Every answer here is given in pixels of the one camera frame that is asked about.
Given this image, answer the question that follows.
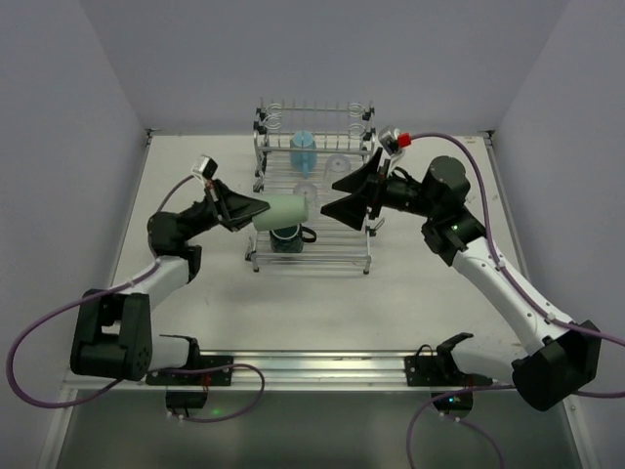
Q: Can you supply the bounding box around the clear glass at back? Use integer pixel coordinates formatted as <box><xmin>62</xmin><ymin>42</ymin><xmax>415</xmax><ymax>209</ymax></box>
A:
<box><xmin>324</xmin><ymin>154</ymin><xmax>352</xmax><ymax>187</ymax></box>

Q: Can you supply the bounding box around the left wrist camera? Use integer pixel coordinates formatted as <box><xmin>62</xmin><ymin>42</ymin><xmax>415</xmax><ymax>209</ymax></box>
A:
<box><xmin>191</xmin><ymin>154</ymin><xmax>218</xmax><ymax>184</ymax></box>

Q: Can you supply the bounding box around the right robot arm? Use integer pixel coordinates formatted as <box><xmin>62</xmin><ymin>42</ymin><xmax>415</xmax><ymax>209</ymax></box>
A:
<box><xmin>320</xmin><ymin>153</ymin><xmax>602</xmax><ymax>411</ymax></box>

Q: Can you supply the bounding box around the clear glass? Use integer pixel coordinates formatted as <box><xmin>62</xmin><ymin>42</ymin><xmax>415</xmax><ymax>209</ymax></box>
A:
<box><xmin>324</xmin><ymin>154</ymin><xmax>352</xmax><ymax>187</ymax></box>
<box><xmin>292</xmin><ymin>181</ymin><xmax>318</xmax><ymax>207</ymax></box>

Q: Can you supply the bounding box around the light green plastic cup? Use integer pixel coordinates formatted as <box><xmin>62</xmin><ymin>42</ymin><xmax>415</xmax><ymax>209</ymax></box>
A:
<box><xmin>252</xmin><ymin>194</ymin><xmax>309</xmax><ymax>232</ymax></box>

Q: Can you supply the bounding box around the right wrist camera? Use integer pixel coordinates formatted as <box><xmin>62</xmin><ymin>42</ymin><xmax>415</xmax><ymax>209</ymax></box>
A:
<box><xmin>378</xmin><ymin>126</ymin><xmax>412</xmax><ymax>158</ymax></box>

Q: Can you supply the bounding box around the metal dish rack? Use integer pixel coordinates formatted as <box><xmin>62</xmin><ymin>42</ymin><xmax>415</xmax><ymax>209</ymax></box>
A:
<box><xmin>245</xmin><ymin>100</ymin><xmax>377</xmax><ymax>275</ymax></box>

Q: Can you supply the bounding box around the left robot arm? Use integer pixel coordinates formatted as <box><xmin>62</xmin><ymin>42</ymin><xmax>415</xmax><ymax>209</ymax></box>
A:
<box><xmin>70</xmin><ymin>180</ymin><xmax>270</xmax><ymax>381</ymax></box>

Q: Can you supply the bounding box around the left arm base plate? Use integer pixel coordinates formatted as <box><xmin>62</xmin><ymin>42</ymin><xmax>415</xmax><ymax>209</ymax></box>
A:
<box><xmin>146</xmin><ymin>355</ymin><xmax>233</xmax><ymax>416</ymax></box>

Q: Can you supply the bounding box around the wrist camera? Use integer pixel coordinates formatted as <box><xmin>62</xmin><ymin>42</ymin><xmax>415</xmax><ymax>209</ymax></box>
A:
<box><xmin>378</xmin><ymin>126</ymin><xmax>412</xmax><ymax>158</ymax></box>
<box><xmin>191</xmin><ymin>154</ymin><xmax>218</xmax><ymax>184</ymax></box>

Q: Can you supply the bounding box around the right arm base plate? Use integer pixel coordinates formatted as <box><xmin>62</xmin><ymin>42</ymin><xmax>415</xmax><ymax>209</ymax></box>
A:
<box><xmin>403</xmin><ymin>339</ymin><xmax>493</xmax><ymax>418</ymax></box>

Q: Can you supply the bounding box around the dark green ceramic mug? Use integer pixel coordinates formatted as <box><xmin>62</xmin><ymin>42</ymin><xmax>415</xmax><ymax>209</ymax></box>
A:
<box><xmin>270</xmin><ymin>224</ymin><xmax>317</xmax><ymax>254</ymax></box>

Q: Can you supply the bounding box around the blue plastic mug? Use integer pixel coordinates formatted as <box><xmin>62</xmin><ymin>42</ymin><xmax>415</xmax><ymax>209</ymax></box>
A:
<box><xmin>289</xmin><ymin>130</ymin><xmax>317</xmax><ymax>179</ymax></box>

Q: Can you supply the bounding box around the aluminium mounting rail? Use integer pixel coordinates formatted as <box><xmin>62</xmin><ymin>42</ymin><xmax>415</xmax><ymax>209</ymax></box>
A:
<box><xmin>62</xmin><ymin>347</ymin><xmax>577</xmax><ymax>393</ymax></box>

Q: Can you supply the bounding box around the clear glass near centre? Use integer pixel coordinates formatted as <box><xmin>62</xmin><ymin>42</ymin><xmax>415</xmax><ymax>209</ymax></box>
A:
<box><xmin>292</xmin><ymin>181</ymin><xmax>318</xmax><ymax>207</ymax></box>

